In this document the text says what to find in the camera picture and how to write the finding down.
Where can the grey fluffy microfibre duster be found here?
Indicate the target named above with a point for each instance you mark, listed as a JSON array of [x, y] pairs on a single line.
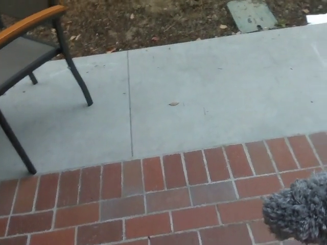
[[299, 211]]

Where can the dry brown leaf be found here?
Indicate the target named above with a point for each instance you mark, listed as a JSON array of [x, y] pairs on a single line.
[[173, 103]]

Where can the green utility box cover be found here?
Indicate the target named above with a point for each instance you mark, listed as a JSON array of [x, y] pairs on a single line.
[[249, 16]]

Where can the mesh patio chair wood armrests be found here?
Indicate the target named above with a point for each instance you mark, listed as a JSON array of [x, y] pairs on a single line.
[[23, 51]]

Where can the white flat sheet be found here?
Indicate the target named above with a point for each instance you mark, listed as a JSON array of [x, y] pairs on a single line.
[[318, 19]]

